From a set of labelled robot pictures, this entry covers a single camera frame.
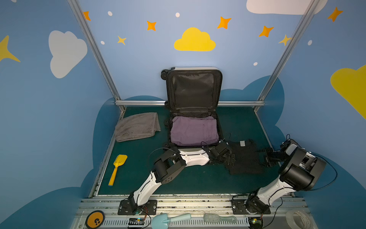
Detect black t-shirt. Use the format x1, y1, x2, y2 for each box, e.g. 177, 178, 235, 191
225, 139, 264, 175

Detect purple trousers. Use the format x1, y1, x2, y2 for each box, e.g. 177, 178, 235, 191
170, 116, 219, 147

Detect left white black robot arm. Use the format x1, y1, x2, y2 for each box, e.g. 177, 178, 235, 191
128, 140, 235, 214

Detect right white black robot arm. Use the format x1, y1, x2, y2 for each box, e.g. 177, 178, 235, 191
245, 139, 327, 214

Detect white hard-shell suitcase black lining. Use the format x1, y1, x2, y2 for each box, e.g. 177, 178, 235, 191
161, 67, 224, 148

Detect right small circuit board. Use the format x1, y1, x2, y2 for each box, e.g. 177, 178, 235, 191
248, 218, 263, 229

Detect small circuit board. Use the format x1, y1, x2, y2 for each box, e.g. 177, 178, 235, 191
127, 218, 145, 229
248, 218, 263, 229

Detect pale green hair brush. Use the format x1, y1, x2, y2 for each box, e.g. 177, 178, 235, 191
204, 213, 237, 224

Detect grey folded towel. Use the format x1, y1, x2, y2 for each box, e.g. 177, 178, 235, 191
114, 112, 161, 143

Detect teal toy shovel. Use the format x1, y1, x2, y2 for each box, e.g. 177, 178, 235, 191
151, 213, 191, 229

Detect yellow toy shovel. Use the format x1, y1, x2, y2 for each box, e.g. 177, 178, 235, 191
108, 155, 128, 186

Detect left small circuit board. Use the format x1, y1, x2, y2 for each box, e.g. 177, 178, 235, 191
127, 218, 145, 229

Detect orange black round disc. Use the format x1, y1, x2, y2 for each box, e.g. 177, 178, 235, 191
85, 210, 105, 229

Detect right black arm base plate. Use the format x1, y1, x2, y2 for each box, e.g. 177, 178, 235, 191
232, 198, 271, 215

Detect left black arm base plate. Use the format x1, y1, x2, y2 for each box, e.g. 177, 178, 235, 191
117, 199, 157, 215

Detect aluminium frame rear crossbar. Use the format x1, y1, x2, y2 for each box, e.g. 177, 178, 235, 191
115, 100, 265, 107

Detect right aluminium frame post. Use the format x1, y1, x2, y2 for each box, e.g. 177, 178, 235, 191
254, 0, 321, 113

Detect aluminium frame post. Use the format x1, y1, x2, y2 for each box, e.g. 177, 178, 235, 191
68, 0, 121, 102
254, 0, 321, 113

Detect left aluminium frame post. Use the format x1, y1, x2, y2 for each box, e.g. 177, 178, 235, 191
68, 0, 121, 102

